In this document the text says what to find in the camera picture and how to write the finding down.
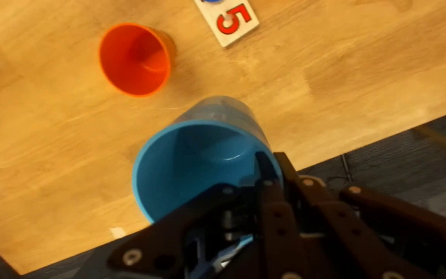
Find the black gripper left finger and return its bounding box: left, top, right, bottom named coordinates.
left=107, top=154, right=346, bottom=279

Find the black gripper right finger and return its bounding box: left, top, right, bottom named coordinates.
left=276, top=154, right=446, bottom=279

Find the blue plastic cup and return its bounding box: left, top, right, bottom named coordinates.
left=132, top=96, right=282, bottom=223

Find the orange plastic cup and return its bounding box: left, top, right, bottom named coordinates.
left=99, top=23, right=177, bottom=96

